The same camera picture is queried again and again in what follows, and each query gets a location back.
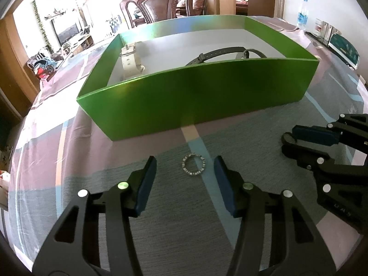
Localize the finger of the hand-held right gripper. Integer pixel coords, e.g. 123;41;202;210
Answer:
292;113;368;166
281;132;368;235

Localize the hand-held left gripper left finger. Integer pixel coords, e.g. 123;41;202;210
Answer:
32;156;158;276

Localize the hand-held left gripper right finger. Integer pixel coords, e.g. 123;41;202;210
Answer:
213;155;337;276

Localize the small silver bead ring bracelet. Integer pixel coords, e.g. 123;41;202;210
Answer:
182;154;206;176

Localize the green cardboard box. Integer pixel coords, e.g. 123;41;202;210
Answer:
76;14;319;142

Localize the striped tablecloth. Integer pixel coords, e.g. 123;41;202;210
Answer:
6;14;368;271

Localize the green and white carton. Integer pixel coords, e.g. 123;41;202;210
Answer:
328;33;360;69

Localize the clear plastic box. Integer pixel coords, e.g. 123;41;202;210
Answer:
315;19;341;45

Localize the plastic water bottle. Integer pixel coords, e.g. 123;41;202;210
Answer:
297;0;309;31

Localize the wooden television cabinet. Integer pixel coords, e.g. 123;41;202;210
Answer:
62;34;94;55

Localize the pile of clothes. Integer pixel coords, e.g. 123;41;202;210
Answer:
27;55;64;78

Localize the television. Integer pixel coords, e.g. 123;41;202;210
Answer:
51;16;79;45

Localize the wooden dining chair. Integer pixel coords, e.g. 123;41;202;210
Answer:
177;0;207;16

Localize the carved wooden leather chair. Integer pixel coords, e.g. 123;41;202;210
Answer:
119;0;194;29

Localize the ivy garland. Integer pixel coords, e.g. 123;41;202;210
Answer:
33;0;52;52

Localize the dark grey watch strap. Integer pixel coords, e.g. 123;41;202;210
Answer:
185;46;268;66

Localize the white watch strap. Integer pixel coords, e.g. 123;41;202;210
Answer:
120;43;145;77

